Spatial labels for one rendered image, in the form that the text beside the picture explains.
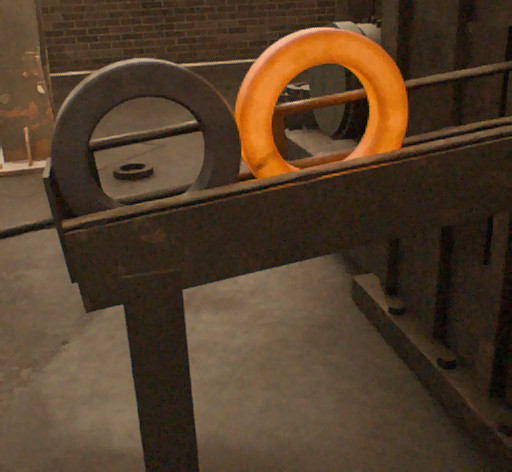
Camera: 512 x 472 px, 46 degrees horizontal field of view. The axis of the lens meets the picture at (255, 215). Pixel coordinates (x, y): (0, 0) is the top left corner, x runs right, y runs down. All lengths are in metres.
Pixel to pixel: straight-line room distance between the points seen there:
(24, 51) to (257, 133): 2.55
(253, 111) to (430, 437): 0.82
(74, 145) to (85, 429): 0.82
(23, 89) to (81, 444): 2.15
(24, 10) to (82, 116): 2.53
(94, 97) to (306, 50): 0.21
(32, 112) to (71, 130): 2.57
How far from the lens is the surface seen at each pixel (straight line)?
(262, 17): 6.89
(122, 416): 1.32
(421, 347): 1.37
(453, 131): 0.75
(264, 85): 0.60
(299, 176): 0.61
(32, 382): 1.48
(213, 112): 0.59
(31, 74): 3.12
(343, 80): 1.91
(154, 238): 0.59
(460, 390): 1.26
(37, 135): 3.17
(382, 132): 0.66
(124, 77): 0.57
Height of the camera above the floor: 0.81
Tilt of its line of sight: 21 degrees down
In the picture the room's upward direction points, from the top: 2 degrees counter-clockwise
